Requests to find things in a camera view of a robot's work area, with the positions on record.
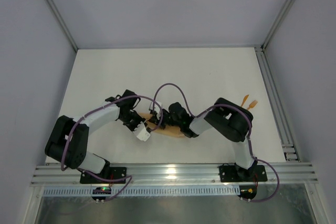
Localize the peach satin napkin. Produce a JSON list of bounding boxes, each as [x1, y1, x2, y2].
[[140, 113, 185, 138]]

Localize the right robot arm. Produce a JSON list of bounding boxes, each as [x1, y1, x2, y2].
[[149, 98, 258, 181]]

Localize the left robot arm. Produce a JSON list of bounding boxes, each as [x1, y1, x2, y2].
[[45, 90, 150, 174]]

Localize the orange plastic knife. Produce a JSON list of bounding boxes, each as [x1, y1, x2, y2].
[[241, 94, 249, 107]]

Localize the orange plastic fork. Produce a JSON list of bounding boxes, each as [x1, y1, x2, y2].
[[247, 100, 258, 110]]

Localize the left controller board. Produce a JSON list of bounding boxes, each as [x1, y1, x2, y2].
[[91, 186, 111, 203]]

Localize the controller board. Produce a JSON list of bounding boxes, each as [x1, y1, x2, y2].
[[91, 186, 111, 203], [238, 186, 257, 202]]

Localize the right controller board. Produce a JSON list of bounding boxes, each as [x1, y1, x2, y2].
[[238, 186, 257, 202]]

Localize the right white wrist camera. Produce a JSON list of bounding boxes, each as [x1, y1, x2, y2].
[[149, 102, 162, 118]]

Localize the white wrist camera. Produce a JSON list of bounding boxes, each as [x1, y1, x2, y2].
[[133, 124, 151, 142], [149, 102, 162, 118]]

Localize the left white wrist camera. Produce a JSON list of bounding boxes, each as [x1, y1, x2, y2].
[[133, 124, 151, 142]]

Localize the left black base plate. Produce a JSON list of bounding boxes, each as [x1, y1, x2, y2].
[[80, 166, 127, 184]]

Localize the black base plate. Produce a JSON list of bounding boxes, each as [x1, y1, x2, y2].
[[80, 166, 127, 184], [218, 162, 268, 182]]

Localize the slotted grey cable duct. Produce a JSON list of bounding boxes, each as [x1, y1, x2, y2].
[[43, 185, 239, 197]]

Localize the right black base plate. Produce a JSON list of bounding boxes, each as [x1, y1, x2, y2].
[[218, 162, 268, 182]]

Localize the right aluminium side rail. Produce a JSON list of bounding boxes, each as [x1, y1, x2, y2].
[[255, 46, 301, 162]]

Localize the aluminium front rail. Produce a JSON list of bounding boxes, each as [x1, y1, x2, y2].
[[30, 162, 318, 186]]

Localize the left aluminium corner post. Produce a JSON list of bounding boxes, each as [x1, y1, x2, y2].
[[44, 0, 79, 53]]

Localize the aluminium corner post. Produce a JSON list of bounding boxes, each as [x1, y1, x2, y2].
[[261, 0, 296, 50], [44, 0, 79, 53]]

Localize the right aluminium corner post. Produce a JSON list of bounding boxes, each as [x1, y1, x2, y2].
[[261, 0, 296, 50]]

